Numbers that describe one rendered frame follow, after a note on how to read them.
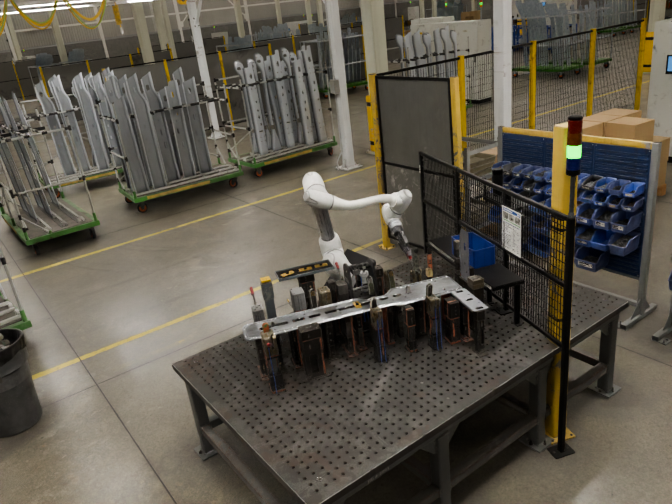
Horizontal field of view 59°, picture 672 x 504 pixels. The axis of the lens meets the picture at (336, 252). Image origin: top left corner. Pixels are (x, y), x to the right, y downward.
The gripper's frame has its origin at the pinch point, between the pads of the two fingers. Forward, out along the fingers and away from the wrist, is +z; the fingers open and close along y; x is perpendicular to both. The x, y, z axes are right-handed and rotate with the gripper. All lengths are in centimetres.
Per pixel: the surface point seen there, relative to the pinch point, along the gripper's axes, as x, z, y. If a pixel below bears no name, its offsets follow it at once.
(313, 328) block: -80, 45, 15
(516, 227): 54, 25, 40
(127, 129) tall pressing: -192, -552, -340
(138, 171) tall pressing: -191, -512, -394
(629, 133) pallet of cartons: 381, -181, -142
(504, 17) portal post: 277, -342, -78
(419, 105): 107, -205, -66
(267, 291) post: -96, 0, -7
